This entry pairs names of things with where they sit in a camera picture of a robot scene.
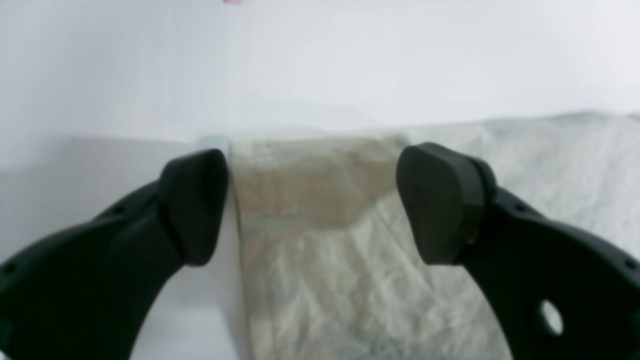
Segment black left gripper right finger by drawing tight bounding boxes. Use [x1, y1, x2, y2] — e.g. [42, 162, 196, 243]
[396, 142, 640, 360]

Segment beige T-shirt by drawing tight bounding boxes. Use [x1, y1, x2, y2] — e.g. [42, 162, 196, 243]
[230, 112, 639, 360]

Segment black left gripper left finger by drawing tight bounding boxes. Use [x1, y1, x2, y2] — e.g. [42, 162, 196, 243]
[0, 149, 229, 360]

